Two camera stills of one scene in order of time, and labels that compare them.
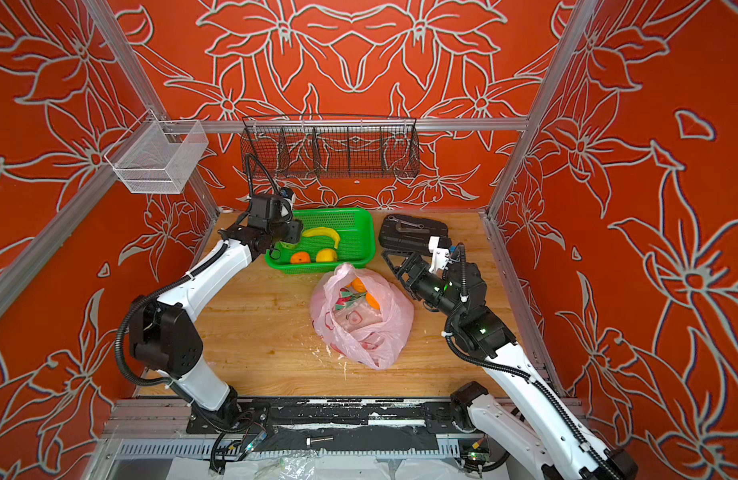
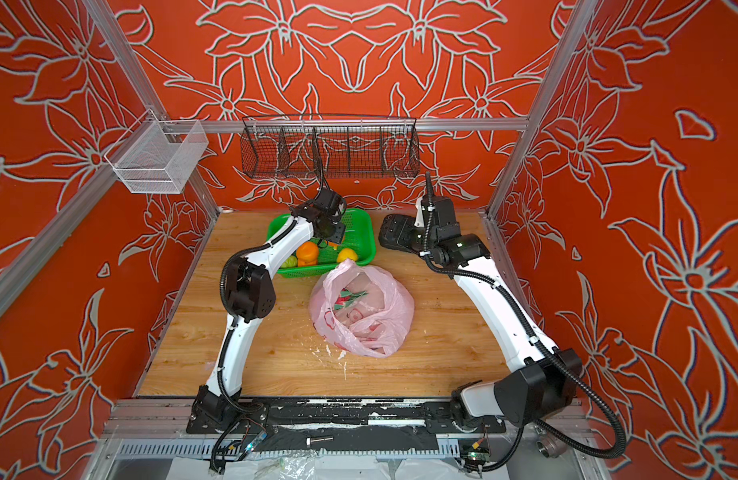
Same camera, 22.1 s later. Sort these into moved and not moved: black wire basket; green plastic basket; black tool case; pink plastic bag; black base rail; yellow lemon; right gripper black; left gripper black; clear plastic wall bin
Moved: left gripper black; yellow lemon; right gripper black; pink plastic bag
Not moved: clear plastic wall bin; black base rail; black tool case; black wire basket; green plastic basket
